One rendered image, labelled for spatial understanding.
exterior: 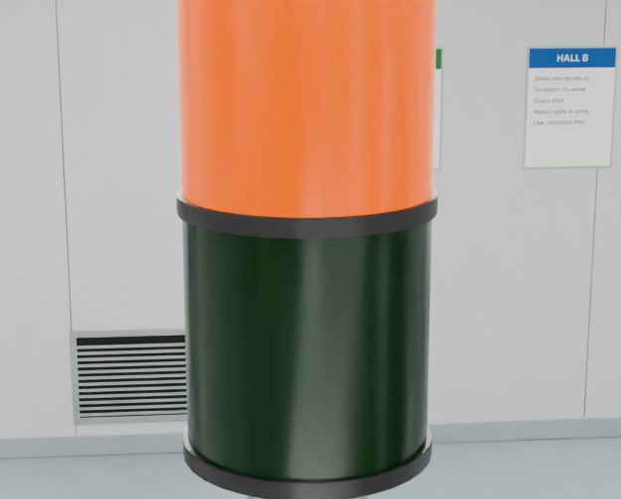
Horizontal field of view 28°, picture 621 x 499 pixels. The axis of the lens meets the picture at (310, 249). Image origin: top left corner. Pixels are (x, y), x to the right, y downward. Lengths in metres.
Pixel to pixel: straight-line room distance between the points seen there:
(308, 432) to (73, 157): 5.41
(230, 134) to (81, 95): 5.37
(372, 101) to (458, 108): 5.48
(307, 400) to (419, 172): 0.05
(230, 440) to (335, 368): 0.03
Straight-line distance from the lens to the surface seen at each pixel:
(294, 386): 0.23
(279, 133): 0.22
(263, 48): 0.22
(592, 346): 6.12
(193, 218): 0.23
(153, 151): 5.61
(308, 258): 0.22
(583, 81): 5.83
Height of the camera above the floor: 2.30
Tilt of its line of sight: 13 degrees down
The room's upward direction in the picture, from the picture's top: straight up
